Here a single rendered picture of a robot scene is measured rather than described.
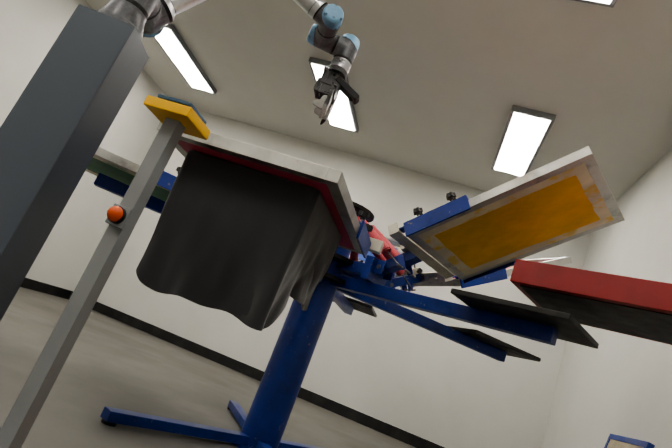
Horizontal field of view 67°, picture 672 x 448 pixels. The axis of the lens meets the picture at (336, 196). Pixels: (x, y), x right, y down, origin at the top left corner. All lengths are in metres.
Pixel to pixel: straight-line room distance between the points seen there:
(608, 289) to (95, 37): 1.78
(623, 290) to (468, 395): 4.24
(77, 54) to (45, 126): 0.23
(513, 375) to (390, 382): 1.32
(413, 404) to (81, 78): 5.04
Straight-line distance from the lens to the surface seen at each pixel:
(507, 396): 6.06
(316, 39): 1.96
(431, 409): 5.98
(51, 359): 1.32
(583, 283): 1.94
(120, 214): 1.28
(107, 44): 1.68
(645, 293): 1.90
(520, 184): 2.09
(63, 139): 1.59
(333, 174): 1.38
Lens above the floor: 0.53
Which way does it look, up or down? 17 degrees up
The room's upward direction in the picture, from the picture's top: 22 degrees clockwise
